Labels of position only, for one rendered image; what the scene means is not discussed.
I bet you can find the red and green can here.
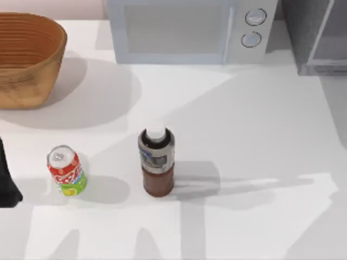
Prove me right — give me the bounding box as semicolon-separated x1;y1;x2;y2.
47;145;88;197

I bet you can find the brown bottle with white cap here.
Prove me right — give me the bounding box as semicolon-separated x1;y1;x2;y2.
137;122;176;198

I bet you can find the brown wicker basket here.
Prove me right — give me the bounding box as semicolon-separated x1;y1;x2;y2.
0;12;68;110

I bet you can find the grey cabinet with dark inside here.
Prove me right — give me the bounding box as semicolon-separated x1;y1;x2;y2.
281;0;347;76

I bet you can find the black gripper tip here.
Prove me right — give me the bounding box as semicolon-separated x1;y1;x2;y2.
0;138;23;209

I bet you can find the round microwave knob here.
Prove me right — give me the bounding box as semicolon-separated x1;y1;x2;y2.
245;8;267;26
240;30;262;49

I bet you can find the pale microwave oven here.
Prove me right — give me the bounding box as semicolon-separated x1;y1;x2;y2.
106;0;278;66

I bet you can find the microwave oven door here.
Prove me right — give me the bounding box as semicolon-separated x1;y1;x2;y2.
106;0;235;65

